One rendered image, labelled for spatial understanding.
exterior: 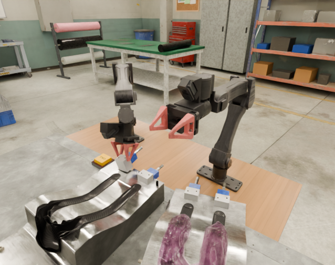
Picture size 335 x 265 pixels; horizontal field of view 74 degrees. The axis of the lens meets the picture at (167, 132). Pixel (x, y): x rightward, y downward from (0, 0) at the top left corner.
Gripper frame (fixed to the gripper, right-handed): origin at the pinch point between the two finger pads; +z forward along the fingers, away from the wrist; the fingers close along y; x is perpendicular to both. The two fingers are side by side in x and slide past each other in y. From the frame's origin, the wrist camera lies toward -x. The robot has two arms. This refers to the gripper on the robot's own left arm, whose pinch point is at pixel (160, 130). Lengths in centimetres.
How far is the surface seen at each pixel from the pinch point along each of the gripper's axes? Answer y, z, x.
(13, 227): -42, 32, 39
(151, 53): -242, -248, 40
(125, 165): -25.5, -6.6, 27.3
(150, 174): -15.0, -9.8, 28.1
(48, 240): -21.2, 27.1, 31.8
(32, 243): -25, 30, 33
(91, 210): -18.5, 13.8, 29.1
